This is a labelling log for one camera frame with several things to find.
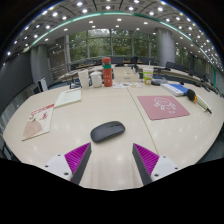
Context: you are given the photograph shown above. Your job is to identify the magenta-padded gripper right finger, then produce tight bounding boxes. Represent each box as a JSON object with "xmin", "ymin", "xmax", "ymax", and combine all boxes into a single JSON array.
[{"xmin": 131, "ymin": 142, "xmax": 183, "ymax": 186}]

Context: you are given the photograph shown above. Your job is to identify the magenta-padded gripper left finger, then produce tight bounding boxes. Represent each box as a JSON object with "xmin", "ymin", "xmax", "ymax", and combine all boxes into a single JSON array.
[{"xmin": 43, "ymin": 142, "xmax": 93, "ymax": 186}]

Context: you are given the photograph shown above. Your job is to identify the black computer mouse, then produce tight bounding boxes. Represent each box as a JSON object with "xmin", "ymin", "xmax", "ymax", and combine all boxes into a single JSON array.
[{"xmin": 90, "ymin": 120, "xmax": 126, "ymax": 144}]

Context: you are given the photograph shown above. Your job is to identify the pink printed mouse pad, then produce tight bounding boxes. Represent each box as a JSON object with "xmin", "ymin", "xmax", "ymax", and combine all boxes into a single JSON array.
[{"xmin": 136, "ymin": 95, "xmax": 191, "ymax": 121}]

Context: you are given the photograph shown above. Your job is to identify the red and white brochure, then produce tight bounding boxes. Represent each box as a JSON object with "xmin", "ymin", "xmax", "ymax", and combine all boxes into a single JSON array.
[{"xmin": 21, "ymin": 103, "xmax": 56, "ymax": 142}]

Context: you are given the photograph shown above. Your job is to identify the white booklet with green edge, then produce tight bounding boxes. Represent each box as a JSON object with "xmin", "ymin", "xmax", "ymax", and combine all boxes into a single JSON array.
[{"xmin": 53, "ymin": 87, "xmax": 83, "ymax": 109}]

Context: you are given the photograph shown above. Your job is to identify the white paper sheet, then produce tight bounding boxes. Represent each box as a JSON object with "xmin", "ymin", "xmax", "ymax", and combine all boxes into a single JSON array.
[{"xmin": 194, "ymin": 94, "xmax": 213, "ymax": 113}]

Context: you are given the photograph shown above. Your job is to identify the black handheld microphone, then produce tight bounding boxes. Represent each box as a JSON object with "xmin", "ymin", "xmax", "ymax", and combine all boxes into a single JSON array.
[{"xmin": 186, "ymin": 88, "xmax": 213, "ymax": 115}]

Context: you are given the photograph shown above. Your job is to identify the blue and white book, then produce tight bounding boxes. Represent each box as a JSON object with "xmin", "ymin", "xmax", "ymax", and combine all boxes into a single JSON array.
[{"xmin": 160, "ymin": 83, "xmax": 190, "ymax": 98}]

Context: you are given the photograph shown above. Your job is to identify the white standing appliance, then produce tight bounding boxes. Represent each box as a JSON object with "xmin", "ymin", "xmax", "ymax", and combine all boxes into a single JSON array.
[{"xmin": 37, "ymin": 77, "xmax": 49, "ymax": 93}]

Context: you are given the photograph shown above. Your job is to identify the grey gooseneck microphone unit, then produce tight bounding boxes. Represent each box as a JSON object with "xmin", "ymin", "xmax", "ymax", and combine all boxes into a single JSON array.
[{"xmin": 68, "ymin": 69, "xmax": 84, "ymax": 90}]

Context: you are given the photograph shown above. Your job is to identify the dark conference microphone unit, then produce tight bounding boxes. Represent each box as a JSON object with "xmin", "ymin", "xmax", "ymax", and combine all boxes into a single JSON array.
[{"xmin": 150, "ymin": 77, "xmax": 169, "ymax": 86}]

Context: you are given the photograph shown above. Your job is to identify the colourful sticker sheet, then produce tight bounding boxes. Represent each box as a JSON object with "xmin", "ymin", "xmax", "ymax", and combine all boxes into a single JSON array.
[{"xmin": 112, "ymin": 81, "xmax": 143, "ymax": 89}]

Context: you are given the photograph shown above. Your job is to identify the printed paper drink cup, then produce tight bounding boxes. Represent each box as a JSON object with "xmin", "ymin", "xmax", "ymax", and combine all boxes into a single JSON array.
[{"xmin": 142, "ymin": 67, "xmax": 155, "ymax": 86}]

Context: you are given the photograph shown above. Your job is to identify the white lidded ceramic mug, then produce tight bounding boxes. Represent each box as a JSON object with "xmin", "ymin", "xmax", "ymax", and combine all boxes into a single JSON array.
[{"xmin": 89, "ymin": 71, "xmax": 104, "ymax": 89}]

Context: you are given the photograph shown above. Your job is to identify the cream cardboard box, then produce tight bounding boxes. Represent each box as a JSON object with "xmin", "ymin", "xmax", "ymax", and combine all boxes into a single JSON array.
[{"xmin": 113, "ymin": 66, "xmax": 140, "ymax": 84}]

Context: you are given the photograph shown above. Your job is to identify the dark office chairs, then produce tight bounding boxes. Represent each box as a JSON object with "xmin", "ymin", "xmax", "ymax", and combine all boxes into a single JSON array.
[{"xmin": 109, "ymin": 55, "xmax": 214, "ymax": 91}]

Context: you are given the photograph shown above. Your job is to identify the red bottle with green band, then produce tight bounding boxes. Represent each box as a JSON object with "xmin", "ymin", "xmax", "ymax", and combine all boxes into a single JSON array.
[{"xmin": 101, "ymin": 56, "xmax": 114, "ymax": 88}]

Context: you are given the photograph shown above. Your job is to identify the ceiling lights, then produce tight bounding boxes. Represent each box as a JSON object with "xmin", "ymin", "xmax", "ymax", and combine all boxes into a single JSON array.
[{"xmin": 6, "ymin": 0, "xmax": 224, "ymax": 68}]

